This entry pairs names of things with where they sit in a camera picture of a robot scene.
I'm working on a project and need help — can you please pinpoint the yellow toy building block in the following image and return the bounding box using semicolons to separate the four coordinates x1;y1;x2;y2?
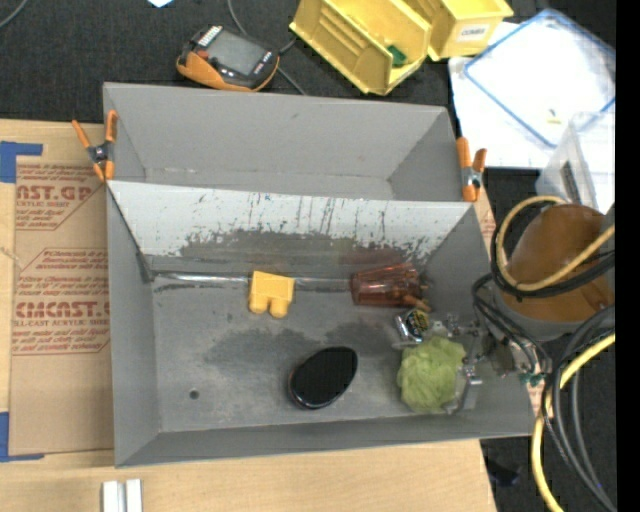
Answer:
247;270;297;320

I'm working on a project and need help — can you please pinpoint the orange-brown clear plastic cup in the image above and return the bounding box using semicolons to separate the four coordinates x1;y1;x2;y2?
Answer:
348;263;432;312

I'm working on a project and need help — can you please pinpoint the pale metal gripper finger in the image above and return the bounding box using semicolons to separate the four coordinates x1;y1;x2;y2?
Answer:
433;312;482;340
451;366;485;416

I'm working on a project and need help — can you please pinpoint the black glossy oval object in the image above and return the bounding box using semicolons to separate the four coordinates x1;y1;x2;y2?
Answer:
287;345;360;411

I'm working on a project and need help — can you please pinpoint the black and yellow foil packet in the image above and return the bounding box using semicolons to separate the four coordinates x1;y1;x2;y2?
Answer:
393;307;432;347

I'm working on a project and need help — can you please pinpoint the grey metal bin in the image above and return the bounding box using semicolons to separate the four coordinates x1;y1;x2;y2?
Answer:
102;82;539;469

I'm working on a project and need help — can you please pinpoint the brown cardboard board red print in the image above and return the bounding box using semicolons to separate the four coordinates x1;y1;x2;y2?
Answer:
0;118;117;464

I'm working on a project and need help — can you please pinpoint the light green fluffy cloth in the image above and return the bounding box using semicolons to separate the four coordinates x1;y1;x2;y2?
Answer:
396;335;469;415

